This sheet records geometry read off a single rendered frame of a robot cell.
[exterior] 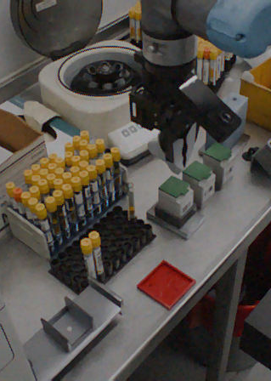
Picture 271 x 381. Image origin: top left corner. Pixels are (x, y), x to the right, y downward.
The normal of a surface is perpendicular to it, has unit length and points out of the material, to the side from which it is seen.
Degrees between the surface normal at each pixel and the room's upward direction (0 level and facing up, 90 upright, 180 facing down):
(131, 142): 25
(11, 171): 93
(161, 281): 0
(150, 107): 90
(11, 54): 90
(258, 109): 90
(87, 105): 0
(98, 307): 0
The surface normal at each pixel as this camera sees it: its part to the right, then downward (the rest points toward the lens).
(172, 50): 0.04, 0.69
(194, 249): -0.04, -0.72
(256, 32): 0.61, 0.52
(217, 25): -0.76, 0.34
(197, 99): 0.34, -0.45
